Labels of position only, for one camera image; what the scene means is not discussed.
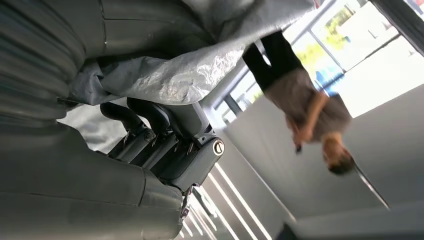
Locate person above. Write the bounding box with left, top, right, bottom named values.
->
left=241, top=29, right=357, bottom=176

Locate large window dark frame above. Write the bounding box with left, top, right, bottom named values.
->
left=211, top=0, right=424, bottom=125

